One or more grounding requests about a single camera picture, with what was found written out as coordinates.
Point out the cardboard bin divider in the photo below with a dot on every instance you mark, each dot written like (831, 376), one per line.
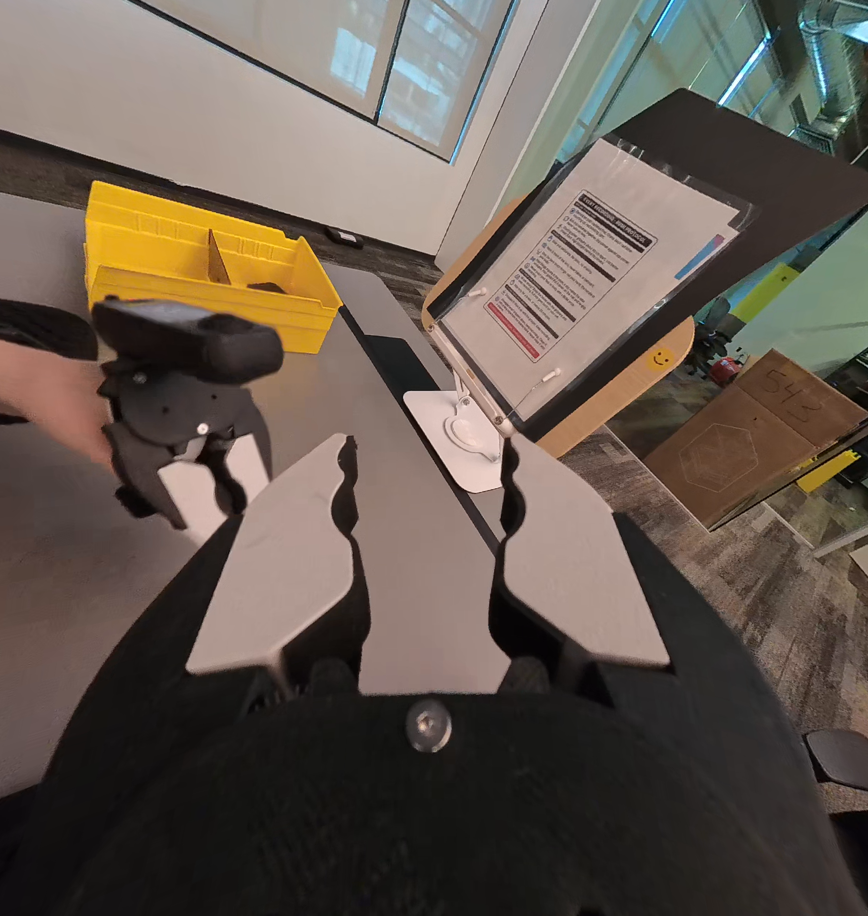
(219, 261)

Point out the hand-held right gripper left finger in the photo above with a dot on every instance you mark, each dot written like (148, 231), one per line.
(276, 572)

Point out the spiral silver duct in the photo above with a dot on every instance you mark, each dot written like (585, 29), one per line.
(831, 64)

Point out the person's left hand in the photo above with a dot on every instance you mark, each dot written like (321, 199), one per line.
(40, 390)

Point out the lime green panel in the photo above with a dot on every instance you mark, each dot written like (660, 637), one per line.
(763, 293)

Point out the yellow storage bin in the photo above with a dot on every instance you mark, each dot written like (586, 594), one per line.
(212, 318)

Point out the yellow smiley sticker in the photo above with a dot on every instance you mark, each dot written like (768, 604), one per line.
(663, 358)

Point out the laminated instruction sheet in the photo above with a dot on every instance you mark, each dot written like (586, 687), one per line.
(620, 272)

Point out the black partition panel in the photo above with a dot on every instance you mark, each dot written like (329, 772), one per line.
(763, 157)

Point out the yellow plastic piece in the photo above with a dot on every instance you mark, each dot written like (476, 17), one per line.
(827, 472)

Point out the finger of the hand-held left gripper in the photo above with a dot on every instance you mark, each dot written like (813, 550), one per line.
(251, 465)
(187, 494)

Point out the window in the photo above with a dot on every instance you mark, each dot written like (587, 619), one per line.
(298, 57)

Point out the black floor device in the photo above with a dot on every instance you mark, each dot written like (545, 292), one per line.
(344, 237)

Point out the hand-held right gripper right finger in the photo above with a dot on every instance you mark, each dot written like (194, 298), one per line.
(577, 572)

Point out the cardboard box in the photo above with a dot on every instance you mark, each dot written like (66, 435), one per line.
(749, 444)

